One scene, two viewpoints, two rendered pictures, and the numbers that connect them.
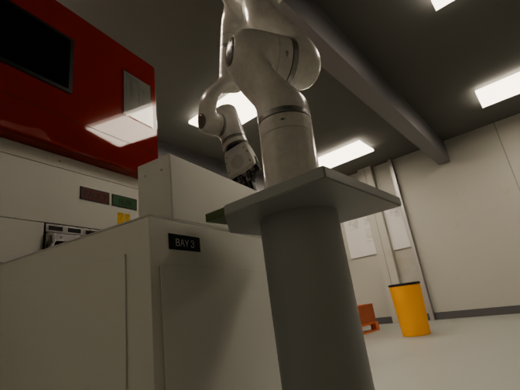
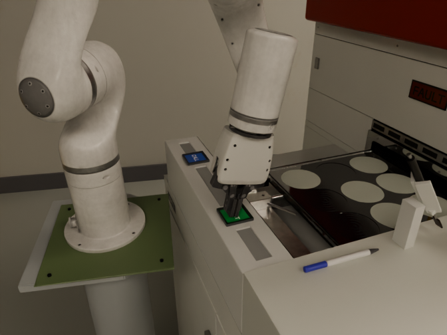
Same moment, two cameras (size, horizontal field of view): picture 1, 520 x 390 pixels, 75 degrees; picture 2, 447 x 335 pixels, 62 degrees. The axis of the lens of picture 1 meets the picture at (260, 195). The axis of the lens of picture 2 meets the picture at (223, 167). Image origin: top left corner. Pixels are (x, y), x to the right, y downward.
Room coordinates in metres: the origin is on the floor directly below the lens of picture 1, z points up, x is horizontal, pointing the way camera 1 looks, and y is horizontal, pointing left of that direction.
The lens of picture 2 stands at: (1.39, -0.43, 1.39)
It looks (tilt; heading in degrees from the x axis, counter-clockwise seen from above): 28 degrees down; 132
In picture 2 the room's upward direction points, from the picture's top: straight up
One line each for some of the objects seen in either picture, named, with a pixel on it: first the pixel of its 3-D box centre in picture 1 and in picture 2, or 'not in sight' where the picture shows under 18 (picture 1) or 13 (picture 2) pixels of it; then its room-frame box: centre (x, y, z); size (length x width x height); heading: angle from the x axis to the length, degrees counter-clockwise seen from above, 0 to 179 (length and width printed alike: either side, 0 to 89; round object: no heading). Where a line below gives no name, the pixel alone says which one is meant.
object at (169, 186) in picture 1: (230, 212); (213, 211); (0.90, 0.09, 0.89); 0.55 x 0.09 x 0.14; 152
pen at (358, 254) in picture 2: not in sight; (342, 258); (1.22, 0.04, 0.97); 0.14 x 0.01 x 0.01; 61
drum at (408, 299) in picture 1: (409, 308); not in sight; (5.05, -1.84, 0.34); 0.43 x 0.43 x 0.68
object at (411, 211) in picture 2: not in sight; (419, 209); (1.29, 0.17, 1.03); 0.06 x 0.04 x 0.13; 62
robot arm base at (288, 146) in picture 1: (290, 162); (99, 195); (0.69, -0.07, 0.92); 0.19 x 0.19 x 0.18
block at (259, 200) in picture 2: not in sight; (253, 201); (0.95, 0.17, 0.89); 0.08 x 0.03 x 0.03; 62
